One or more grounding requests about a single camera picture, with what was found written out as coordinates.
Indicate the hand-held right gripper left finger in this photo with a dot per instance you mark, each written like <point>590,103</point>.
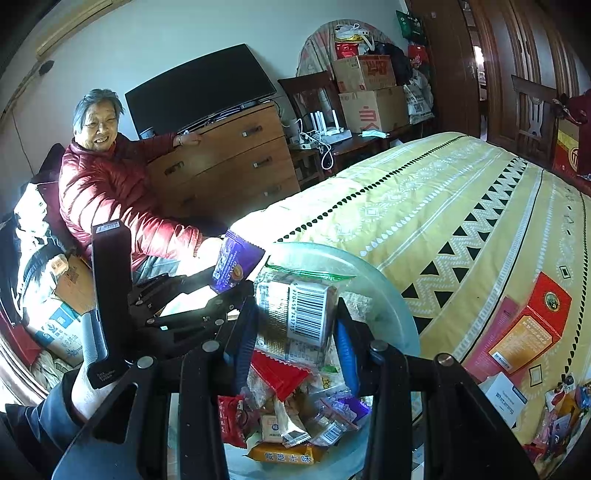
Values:
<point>244,344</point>

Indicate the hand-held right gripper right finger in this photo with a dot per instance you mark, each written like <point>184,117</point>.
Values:
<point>345,357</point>

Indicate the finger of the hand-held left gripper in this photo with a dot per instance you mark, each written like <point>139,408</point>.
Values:
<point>180,284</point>
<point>217,307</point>

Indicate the heap of mixed snacks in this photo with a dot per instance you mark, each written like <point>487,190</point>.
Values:
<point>277,378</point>

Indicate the purple snack packet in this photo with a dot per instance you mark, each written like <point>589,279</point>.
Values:
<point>235,263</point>

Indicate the clear barcode snack packet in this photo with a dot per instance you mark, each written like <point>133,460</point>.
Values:
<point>300,314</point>

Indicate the large glass bowl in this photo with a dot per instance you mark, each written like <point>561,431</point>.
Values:
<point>388,300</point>

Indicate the pile of snack packets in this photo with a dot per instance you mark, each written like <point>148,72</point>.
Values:
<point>561,410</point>

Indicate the brown cardboard box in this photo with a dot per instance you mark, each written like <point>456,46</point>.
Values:
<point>74,284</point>

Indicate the blue and white printed sack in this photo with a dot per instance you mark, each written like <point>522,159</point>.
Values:
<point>57,327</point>

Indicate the white patterned plastic bag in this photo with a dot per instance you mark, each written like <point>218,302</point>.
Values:
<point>30,240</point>

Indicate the wooden chest of drawers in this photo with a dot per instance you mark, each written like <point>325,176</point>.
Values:
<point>231,161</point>

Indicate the pink flat box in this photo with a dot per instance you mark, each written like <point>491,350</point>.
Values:
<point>485,341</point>

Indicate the white paper card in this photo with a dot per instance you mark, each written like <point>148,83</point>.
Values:
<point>505,399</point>

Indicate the red and orange carton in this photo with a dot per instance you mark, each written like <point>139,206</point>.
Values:
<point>531,323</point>

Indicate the yellow patterned bed sheet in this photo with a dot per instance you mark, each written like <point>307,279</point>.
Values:
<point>461,207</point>

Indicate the black television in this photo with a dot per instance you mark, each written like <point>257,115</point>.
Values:
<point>198,87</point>

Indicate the white router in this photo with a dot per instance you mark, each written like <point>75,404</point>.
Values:
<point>330,127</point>

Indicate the dark wooden side table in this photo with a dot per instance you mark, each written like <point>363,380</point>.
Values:
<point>360,145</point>

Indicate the blue face mask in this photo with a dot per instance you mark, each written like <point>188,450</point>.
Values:
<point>374,134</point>

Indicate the dark wooden chair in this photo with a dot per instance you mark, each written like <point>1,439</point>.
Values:
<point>304,90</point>

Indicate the large cardboard box red print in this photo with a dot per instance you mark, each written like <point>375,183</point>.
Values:
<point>374,110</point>

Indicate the round floral covered tabletop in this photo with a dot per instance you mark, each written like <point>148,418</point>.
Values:
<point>316,50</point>

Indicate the black bag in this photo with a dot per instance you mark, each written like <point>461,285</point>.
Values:
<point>397,60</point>

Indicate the red gift box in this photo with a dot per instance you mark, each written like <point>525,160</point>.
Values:
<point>568,147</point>

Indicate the wooden wardrobe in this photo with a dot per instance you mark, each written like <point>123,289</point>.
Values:
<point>452,69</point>

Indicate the wooden chair with carved back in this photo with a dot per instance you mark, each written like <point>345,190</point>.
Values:
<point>535,115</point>

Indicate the red bag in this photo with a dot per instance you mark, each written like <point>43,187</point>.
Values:
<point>418,56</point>

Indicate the green bag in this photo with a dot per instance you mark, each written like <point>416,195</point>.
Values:
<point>410,24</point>

